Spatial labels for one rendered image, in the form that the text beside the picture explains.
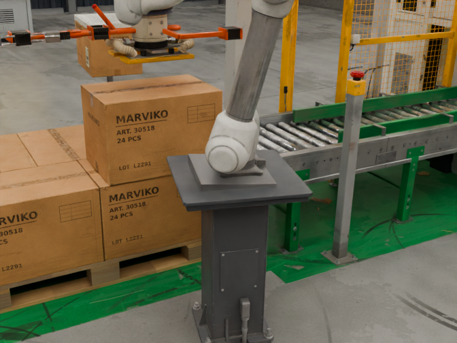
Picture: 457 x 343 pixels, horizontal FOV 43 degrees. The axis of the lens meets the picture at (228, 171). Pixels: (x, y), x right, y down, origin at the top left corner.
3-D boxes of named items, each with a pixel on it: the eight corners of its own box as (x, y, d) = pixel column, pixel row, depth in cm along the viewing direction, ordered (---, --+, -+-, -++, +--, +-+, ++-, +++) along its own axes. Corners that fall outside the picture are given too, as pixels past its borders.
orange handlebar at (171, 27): (196, 28, 296) (196, 21, 294) (224, 37, 271) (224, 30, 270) (4, 41, 255) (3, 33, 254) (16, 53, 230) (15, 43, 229)
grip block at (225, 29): (233, 36, 279) (233, 26, 277) (242, 39, 272) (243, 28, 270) (217, 37, 275) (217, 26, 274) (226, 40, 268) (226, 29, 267)
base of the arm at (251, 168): (273, 175, 236) (274, 162, 234) (221, 178, 228) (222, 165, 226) (255, 157, 251) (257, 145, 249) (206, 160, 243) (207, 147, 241)
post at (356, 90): (339, 252, 331) (357, 77, 294) (347, 258, 326) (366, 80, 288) (330, 255, 328) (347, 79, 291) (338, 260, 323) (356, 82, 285)
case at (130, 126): (189, 143, 336) (189, 73, 321) (222, 166, 303) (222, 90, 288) (86, 158, 309) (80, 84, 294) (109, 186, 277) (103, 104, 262)
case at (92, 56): (77, 62, 501) (73, 14, 485) (124, 59, 516) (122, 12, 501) (92, 77, 449) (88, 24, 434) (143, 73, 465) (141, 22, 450)
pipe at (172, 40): (172, 42, 302) (172, 30, 300) (192, 50, 282) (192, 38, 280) (108, 47, 287) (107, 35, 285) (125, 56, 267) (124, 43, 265)
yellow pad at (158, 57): (185, 54, 290) (185, 45, 288) (194, 58, 281) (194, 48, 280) (120, 60, 275) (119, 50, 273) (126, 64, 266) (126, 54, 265)
